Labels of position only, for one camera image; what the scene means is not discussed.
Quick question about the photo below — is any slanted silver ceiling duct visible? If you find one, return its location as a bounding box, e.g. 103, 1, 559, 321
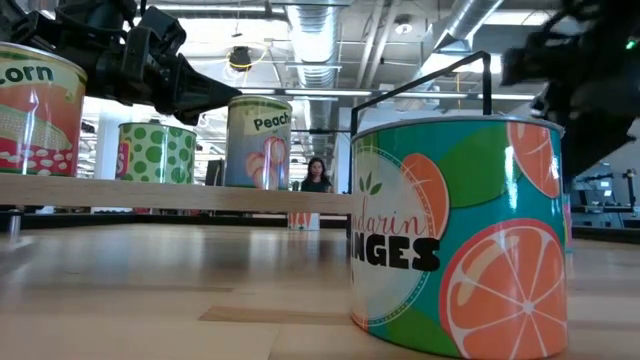
432, 0, 504, 51

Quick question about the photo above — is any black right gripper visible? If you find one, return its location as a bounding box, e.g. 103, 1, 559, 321
502, 24, 640, 179

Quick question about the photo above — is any large silver ceiling duct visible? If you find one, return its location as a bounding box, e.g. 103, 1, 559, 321
284, 3, 346, 171

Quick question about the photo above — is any tall corn can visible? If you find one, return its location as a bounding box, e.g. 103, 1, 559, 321
0, 41, 89, 177

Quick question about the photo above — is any black computer monitor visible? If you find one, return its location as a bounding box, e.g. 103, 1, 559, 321
204, 158, 226, 187

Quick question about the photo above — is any tall peaches can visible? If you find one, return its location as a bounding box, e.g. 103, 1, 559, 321
224, 94, 294, 192

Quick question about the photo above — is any person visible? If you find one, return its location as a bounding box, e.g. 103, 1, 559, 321
299, 156, 335, 194

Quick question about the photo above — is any black overhead camera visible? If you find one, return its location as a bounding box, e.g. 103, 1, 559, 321
228, 45, 254, 71

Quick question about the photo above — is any white column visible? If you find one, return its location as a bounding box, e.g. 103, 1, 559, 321
94, 110, 121, 180

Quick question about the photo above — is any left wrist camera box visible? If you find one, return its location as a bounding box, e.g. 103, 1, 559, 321
138, 5, 187, 55

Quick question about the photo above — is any wooden shelf board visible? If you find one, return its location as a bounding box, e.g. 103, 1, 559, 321
0, 173, 354, 215

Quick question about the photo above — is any mandarin oranges can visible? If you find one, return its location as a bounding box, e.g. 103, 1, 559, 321
349, 115, 570, 360

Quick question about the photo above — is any silver shelf foot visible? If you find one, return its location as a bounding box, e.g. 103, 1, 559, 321
7, 209, 25, 239

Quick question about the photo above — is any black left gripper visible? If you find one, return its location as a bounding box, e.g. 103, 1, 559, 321
59, 14, 242, 126

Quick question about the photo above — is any background robot workstation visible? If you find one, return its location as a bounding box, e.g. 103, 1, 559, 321
569, 169, 640, 230

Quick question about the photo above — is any green polka dot can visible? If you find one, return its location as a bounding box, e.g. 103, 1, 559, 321
115, 122, 198, 185

